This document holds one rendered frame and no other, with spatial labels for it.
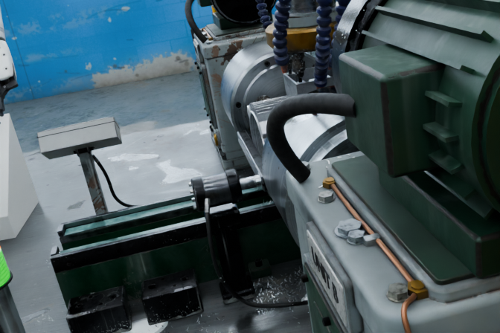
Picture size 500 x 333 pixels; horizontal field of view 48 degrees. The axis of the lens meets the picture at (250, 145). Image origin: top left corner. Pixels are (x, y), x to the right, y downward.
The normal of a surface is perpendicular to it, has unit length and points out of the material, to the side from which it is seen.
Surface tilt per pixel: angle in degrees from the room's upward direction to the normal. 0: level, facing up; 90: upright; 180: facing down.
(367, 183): 0
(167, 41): 90
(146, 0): 90
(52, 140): 58
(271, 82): 90
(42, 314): 0
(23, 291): 0
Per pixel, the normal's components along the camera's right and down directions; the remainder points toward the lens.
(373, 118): -0.97, 0.22
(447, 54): -0.91, -0.29
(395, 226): -0.16, -0.92
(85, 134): 0.07, -0.22
